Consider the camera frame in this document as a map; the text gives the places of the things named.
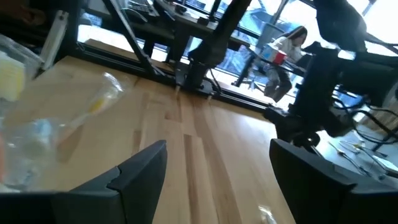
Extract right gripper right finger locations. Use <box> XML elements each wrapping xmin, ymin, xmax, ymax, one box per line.
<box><xmin>269</xmin><ymin>138</ymin><xmax>398</xmax><ymax>224</ymax></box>

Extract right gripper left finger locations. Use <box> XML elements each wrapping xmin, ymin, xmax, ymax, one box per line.
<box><xmin>0</xmin><ymin>139</ymin><xmax>169</xmax><ymax>224</ymax></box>

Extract yellow green toothbrush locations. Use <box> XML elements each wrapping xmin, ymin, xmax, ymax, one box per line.
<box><xmin>57</xmin><ymin>72</ymin><xmax>126</xmax><ymax>142</ymax></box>

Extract red and blue cup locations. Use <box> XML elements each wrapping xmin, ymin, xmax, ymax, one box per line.
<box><xmin>261</xmin><ymin>43</ymin><xmax>289</xmax><ymax>66</ymax></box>

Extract person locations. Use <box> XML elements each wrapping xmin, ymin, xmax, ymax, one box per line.
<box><xmin>264</xmin><ymin>26</ymin><xmax>308</xmax><ymax>103</ymax></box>

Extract black background desk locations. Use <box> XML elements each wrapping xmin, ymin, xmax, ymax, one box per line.
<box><xmin>126</xmin><ymin>0</ymin><xmax>249</xmax><ymax>65</ymax></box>

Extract black aluminium table frame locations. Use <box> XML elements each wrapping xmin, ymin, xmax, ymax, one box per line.
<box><xmin>58</xmin><ymin>0</ymin><xmax>271</xmax><ymax>114</ymax></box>

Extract silver metal bracket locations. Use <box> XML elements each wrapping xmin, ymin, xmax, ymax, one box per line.
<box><xmin>40</xmin><ymin>11</ymin><xmax>70</xmax><ymax>71</ymax></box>

